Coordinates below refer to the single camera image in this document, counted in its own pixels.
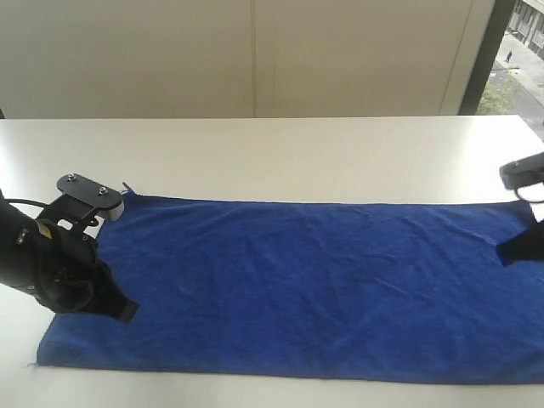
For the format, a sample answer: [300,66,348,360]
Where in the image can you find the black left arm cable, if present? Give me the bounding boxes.
[6,197,54,213]

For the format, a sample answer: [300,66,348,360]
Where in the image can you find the dark window frame post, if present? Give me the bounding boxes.
[457,0,516,116]

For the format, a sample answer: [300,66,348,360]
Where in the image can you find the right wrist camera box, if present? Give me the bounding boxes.
[499,152,544,190]

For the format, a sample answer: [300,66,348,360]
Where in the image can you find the blue towel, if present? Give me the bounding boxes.
[37,190,543,384]

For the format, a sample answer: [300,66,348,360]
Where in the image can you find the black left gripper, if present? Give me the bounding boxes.
[1,199,140,323]

